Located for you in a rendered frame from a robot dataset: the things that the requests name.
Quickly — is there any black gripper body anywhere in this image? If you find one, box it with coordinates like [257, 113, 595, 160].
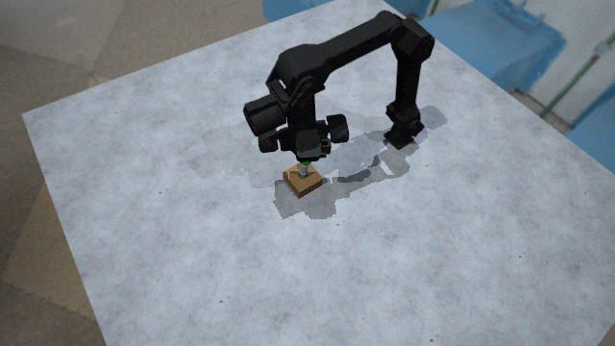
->
[258, 113, 349, 153]

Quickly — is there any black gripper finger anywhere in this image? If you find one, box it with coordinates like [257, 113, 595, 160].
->
[281, 142, 296, 156]

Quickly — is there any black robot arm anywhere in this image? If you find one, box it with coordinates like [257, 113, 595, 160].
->
[243, 10, 435, 162]

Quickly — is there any tan wooden block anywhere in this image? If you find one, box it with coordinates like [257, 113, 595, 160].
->
[283, 163, 323, 199]

